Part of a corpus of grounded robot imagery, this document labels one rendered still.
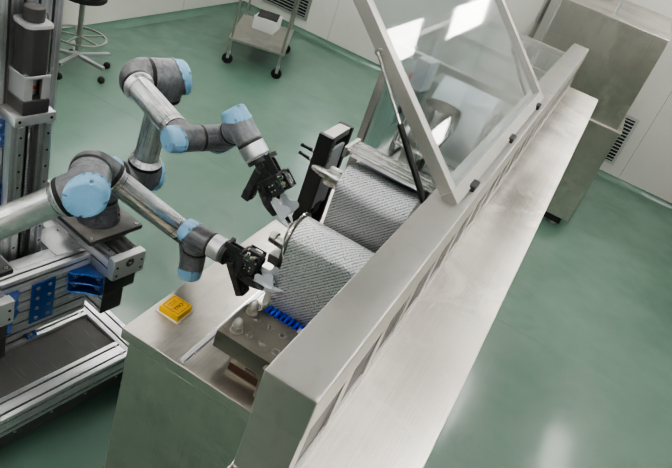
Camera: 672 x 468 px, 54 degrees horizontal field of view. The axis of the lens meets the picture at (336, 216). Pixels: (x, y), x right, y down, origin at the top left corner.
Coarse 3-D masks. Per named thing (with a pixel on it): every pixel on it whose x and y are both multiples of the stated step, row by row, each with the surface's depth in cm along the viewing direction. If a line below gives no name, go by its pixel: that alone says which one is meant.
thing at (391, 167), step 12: (348, 144) 198; (360, 144) 202; (360, 156) 196; (372, 156) 198; (384, 156) 200; (384, 168) 194; (396, 168) 196; (408, 168) 198; (408, 180) 192; (432, 180) 196; (432, 192) 190
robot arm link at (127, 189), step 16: (112, 160) 187; (112, 176) 187; (128, 176) 193; (112, 192) 192; (128, 192) 192; (144, 192) 195; (144, 208) 196; (160, 208) 199; (160, 224) 201; (176, 224) 203; (176, 240) 206
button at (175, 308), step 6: (168, 300) 196; (174, 300) 197; (180, 300) 198; (162, 306) 193; (168, 306) 194; (174, 306) 195; (180, 306) 196; (186, 306) 196; (162, 312) 194; (168, 312) 193; (174, 312) 193; (180, 312) 193; (186, 312) 196; (174, 318) 193; (180, 318) 194
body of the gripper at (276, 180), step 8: (272, 152) 181; (256, 160) 179; (264, 160) 180; (272, 160) 179; (264, 168) 181; (272, 168) 179; (280, 168) 180; (288, 168) 183; (264, 176) 182; (272, 176) 178; (280, 176) 181; (288, 176) 183; (256, 184) 182; (264, 184) 180; (272, 184) 181; (280, 184) 178; (288, 184) 182; (264, 192) 181; (272, 192) 181; (280, 192) 179
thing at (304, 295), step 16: (288, 272) 185; (304, 272) 182; (288, 288) 187; (304, 288) 184; (320, 288) 182; (336, 288) 179; (272, 304) 192; (288, 304) 189; (304, 304) 186; (320, 304) 184; (304, 320) 189
